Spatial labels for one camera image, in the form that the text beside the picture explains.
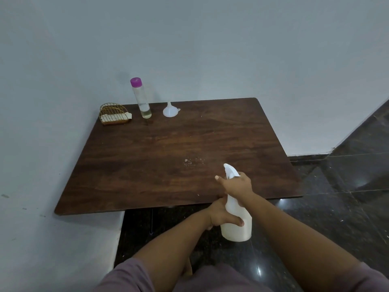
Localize person's left forearm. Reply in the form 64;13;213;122
132;209;213;292

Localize gold wire napkin holder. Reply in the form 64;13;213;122
99;103;133;126

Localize white plastic spray bottle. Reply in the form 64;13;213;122
220;193;253;243

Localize white folded napkins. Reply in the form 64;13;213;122
100;113;133;123

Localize person's right hand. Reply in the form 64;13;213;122
215;172;255;208

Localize person's right forearm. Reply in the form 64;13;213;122
243;193;362;292

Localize person's mauve shirt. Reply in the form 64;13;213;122
92;258;389;292

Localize clear plastic bottle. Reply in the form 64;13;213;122
133;86;152;119

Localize white spray trigger with tube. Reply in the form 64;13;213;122
223;163;241;180

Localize person's left hand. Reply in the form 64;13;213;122
207;196;245;230

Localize white plastic funnel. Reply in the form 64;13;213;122
162;102;181;118

